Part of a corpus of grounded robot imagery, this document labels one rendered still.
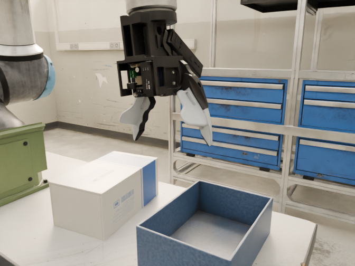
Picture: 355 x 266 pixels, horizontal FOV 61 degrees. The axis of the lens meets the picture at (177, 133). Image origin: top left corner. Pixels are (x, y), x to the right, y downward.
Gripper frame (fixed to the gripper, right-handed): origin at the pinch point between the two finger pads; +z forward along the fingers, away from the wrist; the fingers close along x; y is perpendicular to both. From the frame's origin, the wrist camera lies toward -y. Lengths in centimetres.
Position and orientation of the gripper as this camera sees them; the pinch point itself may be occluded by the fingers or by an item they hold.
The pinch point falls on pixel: (172, 143)
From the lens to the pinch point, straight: 49.8
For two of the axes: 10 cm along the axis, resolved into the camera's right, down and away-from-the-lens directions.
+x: 8.3, 0.4, -5.6
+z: 0.8, 9.8, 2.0
